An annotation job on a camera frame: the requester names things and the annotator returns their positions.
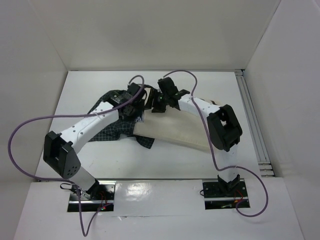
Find dark grid-pattern pillowcase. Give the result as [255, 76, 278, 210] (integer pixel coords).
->
[90, 89, 155, 149]

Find cream pillow with bear print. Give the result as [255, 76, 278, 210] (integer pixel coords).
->
[133, 107, 210, 152]

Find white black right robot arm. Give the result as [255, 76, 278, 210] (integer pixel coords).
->
[145, 87, 243, 196]

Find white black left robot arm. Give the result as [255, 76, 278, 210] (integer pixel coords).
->
[43, 89, 147, 200]

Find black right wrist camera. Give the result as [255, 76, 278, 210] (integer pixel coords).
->
[157, 77, 178, 96]

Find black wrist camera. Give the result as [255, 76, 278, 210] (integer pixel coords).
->
[157, 77, 178, 96]
[126, 82, 143, 98]

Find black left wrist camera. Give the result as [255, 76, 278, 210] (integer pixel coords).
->
[126, 82, 143, 98]

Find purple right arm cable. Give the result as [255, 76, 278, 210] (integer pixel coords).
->
[161, 70, 270, 220]

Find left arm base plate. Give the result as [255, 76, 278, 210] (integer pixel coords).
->
[60, 180, 116, 213]

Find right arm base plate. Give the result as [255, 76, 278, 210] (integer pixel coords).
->
[199, 180, 250, 210]

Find aluminium frame rail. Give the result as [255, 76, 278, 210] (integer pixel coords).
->
[234, 69, 276, 178]

